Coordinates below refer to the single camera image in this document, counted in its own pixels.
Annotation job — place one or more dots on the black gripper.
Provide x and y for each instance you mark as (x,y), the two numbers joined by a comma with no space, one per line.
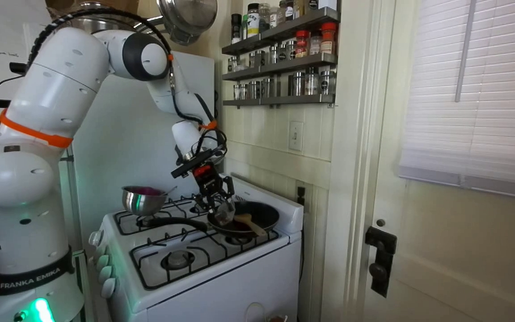
(216,189)

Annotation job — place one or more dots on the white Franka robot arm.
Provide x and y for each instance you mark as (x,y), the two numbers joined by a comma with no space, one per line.
(36,180)

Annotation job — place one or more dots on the black frying pan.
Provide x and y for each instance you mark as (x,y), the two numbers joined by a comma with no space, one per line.
(263,214)

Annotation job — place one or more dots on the glass spice jar steel lid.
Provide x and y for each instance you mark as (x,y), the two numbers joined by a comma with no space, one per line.
(272,55)
(250,60)
(327,83)
(252,90)
(299,85)
(231,65)
(281,53)
(268,89)
(290,51)
(238,92)

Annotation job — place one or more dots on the onion powder bottle black cap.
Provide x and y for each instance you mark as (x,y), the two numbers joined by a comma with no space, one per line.
(313,83)

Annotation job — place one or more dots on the dark glass bottle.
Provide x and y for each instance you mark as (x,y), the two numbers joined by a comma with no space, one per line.
(236,29)

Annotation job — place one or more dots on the green cap spice bottle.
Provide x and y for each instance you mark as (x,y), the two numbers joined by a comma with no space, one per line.
(245,29)

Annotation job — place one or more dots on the red cap spice bottle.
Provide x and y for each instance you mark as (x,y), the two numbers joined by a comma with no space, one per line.
(302,44)
(327,38)

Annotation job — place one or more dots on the clear bottle white label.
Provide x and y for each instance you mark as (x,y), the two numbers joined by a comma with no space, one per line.
(315,47)

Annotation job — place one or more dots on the large bottle black cap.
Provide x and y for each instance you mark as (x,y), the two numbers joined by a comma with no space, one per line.
(254,21)

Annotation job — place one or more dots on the small glass spice jar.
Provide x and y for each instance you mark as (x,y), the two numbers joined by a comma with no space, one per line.
(265,19)

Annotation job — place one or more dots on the wooden spatula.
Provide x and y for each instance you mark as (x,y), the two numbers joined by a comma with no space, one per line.
(254,226)

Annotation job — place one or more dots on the white gas stove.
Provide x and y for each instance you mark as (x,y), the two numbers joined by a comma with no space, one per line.
(222,287)
(209,262)

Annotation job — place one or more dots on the steel gas burner head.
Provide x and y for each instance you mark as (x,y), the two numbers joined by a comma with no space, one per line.
(177,260)

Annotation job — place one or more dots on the small steel saucepan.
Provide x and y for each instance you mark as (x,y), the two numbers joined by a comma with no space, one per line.
(143,199)

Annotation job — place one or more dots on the black stove burner grate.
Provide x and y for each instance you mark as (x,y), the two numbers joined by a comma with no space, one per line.
(118,226)

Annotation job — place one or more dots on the white refrigerator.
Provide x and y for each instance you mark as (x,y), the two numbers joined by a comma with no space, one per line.
(120,131)

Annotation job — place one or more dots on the white stove knob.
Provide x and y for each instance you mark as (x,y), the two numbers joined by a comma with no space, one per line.
(95,239)
(102,262)
(105,273)
(109,289)

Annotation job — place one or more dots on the black door lock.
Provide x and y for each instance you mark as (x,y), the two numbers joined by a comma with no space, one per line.
(381,257)

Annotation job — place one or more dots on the hanging steel bowl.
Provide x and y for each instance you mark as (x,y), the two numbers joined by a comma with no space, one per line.
(188,19)

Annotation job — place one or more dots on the jar with dark label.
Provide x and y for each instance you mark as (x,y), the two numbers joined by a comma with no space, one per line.
(288,12)

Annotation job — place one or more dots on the brown cardboard box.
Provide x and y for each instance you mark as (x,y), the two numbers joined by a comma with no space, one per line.
(120,8)

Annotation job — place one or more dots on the cream panel door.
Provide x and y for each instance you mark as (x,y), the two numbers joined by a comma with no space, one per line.
(447,257)

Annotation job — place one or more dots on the white window blinds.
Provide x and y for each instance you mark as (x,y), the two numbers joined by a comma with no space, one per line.
(477,90)

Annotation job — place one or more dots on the white blind wand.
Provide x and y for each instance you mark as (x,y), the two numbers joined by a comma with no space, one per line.
(465,55)

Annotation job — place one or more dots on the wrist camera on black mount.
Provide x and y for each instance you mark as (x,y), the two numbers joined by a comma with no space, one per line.
(197,162)

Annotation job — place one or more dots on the wall outlet with black plug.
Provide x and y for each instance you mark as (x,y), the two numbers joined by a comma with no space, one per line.
(300,196)

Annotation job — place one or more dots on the white light switch plate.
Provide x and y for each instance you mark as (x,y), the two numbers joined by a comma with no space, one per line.
(293,137)

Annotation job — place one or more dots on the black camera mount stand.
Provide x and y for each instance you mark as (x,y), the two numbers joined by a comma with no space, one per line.
(18,67)

